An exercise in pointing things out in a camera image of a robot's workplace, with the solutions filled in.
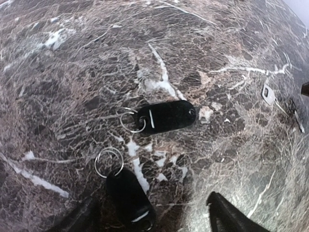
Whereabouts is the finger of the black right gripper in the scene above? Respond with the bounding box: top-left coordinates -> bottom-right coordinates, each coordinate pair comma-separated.
301,82 -> 309,97

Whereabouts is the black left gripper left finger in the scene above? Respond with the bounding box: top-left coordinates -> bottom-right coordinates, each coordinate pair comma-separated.
48,197 -> 99,232

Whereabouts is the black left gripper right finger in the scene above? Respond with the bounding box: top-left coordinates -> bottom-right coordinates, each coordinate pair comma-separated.
206,191 -> 268,232

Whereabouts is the metal keyring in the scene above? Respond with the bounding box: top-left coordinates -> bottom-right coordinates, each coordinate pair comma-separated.
94,147 -> 124,179
116,107 -> 146,134

